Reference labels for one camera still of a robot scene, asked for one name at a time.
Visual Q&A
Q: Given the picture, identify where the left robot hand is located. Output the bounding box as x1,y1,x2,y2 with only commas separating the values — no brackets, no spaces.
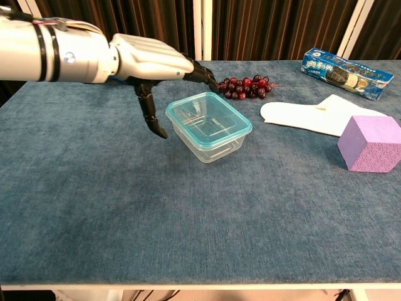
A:
109,33,220,139

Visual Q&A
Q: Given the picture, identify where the clear plastic container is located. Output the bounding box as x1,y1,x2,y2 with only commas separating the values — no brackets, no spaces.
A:
167,93,253,164

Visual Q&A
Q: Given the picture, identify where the blue cookie package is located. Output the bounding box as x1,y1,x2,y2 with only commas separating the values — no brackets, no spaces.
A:
301,47,395,101

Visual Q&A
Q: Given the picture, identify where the bunch of red grapes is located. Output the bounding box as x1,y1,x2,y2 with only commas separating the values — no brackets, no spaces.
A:
217,74,280,101

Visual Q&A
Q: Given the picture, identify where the blue table cover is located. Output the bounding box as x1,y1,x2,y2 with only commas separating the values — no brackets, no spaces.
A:
0,59,401,286

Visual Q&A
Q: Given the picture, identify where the white slipper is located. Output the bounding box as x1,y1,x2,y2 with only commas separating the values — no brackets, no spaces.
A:
259,93,389,137

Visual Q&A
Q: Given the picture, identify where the purple foam cube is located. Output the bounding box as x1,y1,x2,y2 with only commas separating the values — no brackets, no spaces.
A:
337,115,401,173

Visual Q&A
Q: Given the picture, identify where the white partition post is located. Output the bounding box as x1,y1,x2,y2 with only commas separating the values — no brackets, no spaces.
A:
192,0,214,61
336,0,374,60
17,0,36,16

